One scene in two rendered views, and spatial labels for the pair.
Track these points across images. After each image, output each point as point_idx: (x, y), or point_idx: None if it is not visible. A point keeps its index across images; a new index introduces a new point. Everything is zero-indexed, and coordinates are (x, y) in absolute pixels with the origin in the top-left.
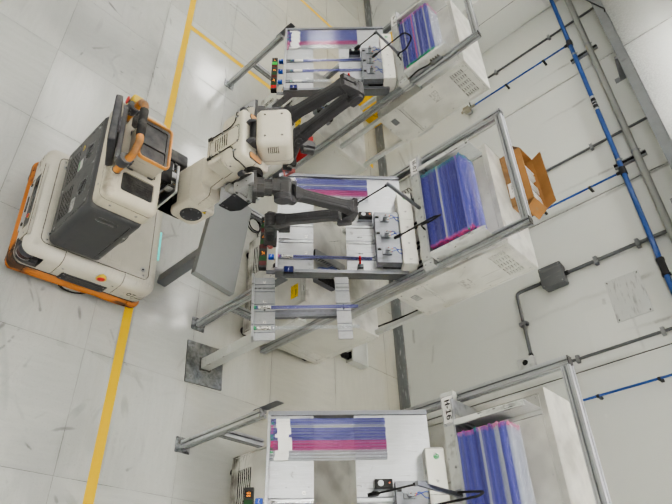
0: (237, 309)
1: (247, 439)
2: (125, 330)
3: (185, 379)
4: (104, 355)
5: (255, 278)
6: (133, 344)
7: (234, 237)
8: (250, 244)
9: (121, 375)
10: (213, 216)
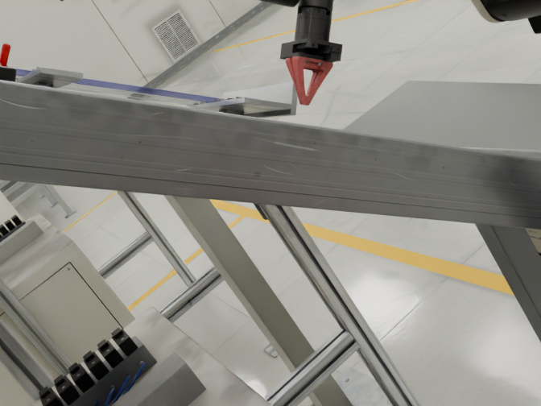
0: (334, 335)
1: (173, 300)
2: (497, 284)
3: (349, 368)
4: (474, 253)
5: (288, 104)
6: (466, 294)
7: (431, 140)
8: None
9: (430, 273)
10: (514, 89)
